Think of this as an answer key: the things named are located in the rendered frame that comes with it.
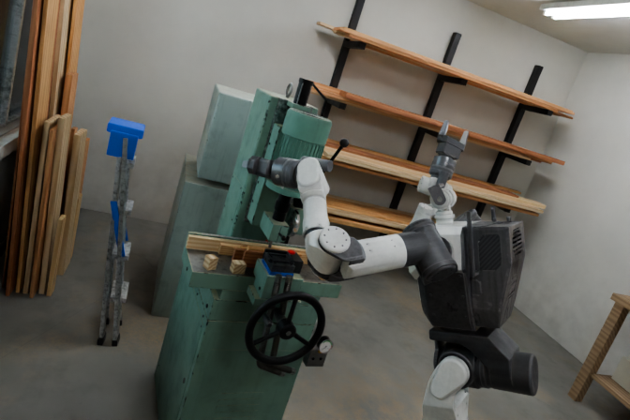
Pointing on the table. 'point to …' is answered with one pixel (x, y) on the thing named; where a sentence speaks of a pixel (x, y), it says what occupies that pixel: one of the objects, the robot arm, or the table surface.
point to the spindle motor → (300, 142)
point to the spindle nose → (281, 207)
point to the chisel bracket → (273, 227)
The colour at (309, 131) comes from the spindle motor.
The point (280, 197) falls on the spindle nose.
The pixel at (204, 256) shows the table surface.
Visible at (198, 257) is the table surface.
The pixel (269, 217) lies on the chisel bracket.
